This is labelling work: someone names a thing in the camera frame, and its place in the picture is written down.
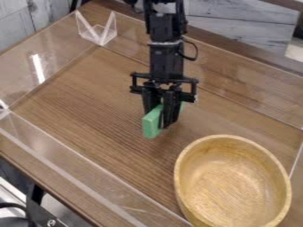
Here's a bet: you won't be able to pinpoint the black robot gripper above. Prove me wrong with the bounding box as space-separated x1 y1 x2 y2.
131 41 199 129

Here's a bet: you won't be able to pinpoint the green rectangular block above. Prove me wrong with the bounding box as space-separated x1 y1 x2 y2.
142 100 189 140

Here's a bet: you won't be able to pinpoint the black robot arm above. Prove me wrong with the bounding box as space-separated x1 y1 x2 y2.
131 0 199 129

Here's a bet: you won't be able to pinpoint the brown wooden bowl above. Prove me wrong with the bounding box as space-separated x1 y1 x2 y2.
174 135 293 227

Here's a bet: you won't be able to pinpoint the clear acrylic tray walls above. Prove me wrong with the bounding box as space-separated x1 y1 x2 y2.
0 8 303 227

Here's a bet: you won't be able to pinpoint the black cable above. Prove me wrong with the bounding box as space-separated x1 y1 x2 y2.
179 36 199 62

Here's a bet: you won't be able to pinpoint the black table leg bracket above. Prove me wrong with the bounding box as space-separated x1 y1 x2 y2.
27 184 72 227

